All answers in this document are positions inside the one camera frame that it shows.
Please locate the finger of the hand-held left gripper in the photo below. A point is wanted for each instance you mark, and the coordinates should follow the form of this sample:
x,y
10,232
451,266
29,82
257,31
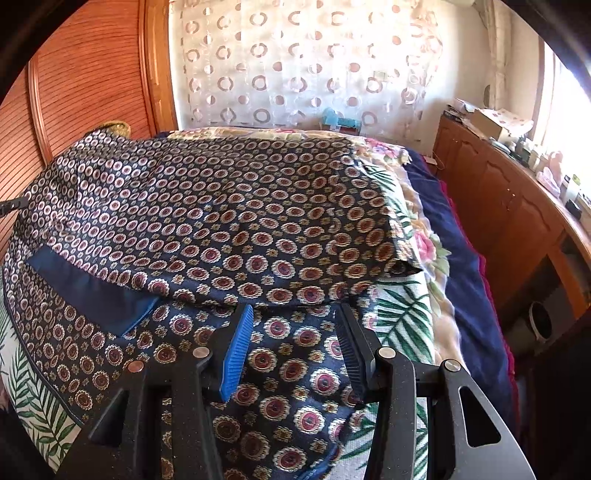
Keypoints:
x,y
10,206

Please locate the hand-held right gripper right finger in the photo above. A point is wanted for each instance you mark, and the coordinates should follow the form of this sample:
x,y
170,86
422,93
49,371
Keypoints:
x,y
355,355

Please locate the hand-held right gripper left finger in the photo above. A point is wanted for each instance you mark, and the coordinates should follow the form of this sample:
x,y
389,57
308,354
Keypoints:
x,y
235,350

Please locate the navy circle-patterned shirt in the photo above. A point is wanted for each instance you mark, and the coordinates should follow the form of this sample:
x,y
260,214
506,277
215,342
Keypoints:
x,y
207,207

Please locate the leaf print bed sheet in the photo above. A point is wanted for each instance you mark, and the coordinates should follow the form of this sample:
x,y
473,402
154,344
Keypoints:
x,y
397,318

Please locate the golden patterned pillow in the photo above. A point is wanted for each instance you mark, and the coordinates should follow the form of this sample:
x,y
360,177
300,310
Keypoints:
x,y
113,127

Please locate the navy blanket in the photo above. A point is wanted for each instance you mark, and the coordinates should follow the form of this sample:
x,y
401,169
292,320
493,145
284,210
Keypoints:
x,y
461,277

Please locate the wooden louvered wardrobe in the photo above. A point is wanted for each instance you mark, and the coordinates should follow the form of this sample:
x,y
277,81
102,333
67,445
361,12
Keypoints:
x,y
83,69

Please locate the round white bin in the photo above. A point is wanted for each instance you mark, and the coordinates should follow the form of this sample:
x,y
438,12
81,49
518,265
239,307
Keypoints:
x,y
538,323

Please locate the long wooden cabinet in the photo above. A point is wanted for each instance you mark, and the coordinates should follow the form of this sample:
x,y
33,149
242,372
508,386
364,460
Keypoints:
x,y
498,184

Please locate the blue box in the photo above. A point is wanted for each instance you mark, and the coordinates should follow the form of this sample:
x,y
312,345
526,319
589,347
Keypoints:
x,y
339,121

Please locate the small black box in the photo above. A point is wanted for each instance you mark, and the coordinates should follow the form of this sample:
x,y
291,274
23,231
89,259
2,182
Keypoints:
x,y
575,207

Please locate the white figurine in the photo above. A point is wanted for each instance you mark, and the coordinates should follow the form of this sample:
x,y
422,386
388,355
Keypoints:
x,y
551,168

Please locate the cardboard box with patterned paper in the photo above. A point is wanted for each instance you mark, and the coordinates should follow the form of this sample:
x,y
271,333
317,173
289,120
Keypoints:
x,y
498,122

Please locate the sheer circle-patterned curtain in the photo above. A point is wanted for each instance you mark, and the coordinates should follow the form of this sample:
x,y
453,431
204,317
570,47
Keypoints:
x,y
300,69

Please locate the window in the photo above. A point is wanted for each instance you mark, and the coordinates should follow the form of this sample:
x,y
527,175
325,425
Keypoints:
x,y
568,115

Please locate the bunched white curtain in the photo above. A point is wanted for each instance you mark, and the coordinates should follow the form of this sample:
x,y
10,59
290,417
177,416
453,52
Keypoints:
x,y
496,50

